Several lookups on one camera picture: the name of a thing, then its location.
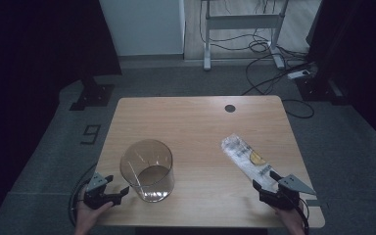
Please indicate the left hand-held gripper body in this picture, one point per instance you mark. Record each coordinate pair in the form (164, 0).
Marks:
(95, 196)

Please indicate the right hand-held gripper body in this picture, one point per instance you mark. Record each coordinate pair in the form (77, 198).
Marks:
(285, 196)

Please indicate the clear plastic bag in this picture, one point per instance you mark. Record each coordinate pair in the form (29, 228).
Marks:
(244, 156)

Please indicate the person's left hand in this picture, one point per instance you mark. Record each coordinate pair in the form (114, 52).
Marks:
(88, 217)

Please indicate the person's right hand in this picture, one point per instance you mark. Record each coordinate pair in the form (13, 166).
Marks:
(292, 220)

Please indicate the round black table grommet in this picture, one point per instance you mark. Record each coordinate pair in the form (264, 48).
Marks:
(230, 108)

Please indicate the black stand base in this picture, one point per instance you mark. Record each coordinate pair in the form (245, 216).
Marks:
(94, 94)
(318, 89)

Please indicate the white power strip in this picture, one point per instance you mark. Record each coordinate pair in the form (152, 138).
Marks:
(297, 74)

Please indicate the dark curtain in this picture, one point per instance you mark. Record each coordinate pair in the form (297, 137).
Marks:
(362, 49)
(29, 49)

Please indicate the white board panel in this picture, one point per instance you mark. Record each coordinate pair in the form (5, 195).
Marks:
(143, 26)

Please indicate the white metal desk frame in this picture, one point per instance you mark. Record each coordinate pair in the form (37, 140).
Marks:
(241, 21)

